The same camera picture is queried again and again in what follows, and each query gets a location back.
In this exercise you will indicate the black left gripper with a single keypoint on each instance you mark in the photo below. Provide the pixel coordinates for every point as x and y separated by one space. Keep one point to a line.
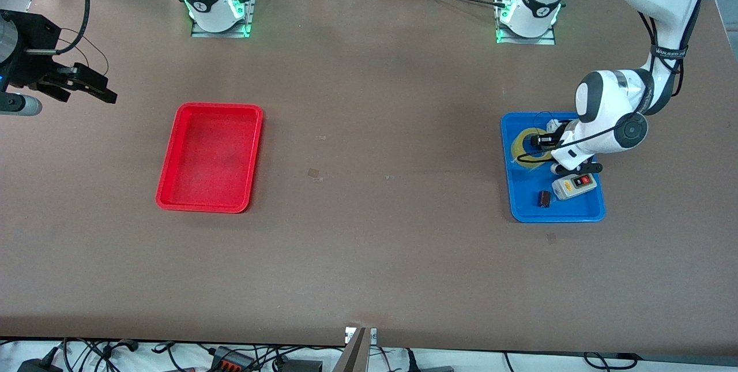
543 141

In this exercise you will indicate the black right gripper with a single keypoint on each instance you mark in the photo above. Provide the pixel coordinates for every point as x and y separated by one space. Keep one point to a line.
29 52

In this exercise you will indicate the yellow clear tape roll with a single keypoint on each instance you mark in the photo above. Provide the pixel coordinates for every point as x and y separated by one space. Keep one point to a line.
520 156

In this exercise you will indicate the brownish translucent tape patch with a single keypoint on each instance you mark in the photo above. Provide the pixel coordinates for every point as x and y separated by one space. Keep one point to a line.
314 173

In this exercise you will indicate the white plastic connector block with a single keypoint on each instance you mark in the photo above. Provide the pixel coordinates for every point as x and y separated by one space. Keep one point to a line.
554 125

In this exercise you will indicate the small dark brown block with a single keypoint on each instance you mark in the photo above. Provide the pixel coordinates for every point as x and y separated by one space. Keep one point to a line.
544 199

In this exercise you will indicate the blue plastic tray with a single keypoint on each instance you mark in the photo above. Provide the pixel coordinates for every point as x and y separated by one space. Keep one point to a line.
522 199

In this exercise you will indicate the red plastic tray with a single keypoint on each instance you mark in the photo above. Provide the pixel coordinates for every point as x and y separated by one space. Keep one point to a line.
210 158

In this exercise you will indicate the black power adapter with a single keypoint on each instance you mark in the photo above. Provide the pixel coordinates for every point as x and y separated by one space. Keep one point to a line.
37 366

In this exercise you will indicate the black and orange device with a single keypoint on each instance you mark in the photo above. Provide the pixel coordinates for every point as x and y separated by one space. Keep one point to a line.
230 360

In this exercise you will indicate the black box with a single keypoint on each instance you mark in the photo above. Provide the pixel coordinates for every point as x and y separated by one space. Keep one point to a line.
305 367

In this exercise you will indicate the grey two-button switch box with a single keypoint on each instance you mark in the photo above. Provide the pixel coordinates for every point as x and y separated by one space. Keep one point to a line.
568 188

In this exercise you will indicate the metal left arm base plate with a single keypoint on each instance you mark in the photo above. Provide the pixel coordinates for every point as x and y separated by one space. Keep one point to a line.
542 41

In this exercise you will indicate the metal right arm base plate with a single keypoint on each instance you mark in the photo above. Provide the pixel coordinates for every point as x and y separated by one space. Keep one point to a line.
249 8

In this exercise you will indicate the white metal bracket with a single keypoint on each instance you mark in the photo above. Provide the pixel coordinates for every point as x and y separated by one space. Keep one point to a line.
373 336

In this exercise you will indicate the grey metal post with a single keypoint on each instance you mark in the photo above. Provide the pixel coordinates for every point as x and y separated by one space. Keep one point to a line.
353 357

